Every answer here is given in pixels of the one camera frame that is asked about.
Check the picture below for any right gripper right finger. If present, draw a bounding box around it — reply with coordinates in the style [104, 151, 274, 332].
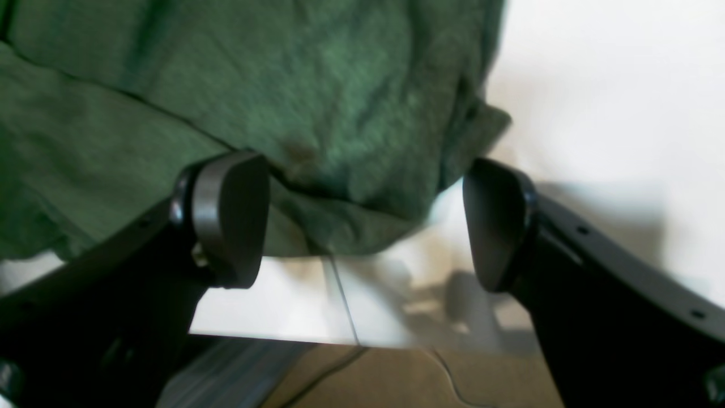
[463, 158, 724, 407]

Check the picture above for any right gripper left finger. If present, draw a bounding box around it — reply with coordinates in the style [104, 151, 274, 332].
[1, 151, 270, 407]

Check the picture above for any dark green t-shirt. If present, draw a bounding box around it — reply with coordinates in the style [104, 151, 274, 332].
[1, 1, 511, 260]

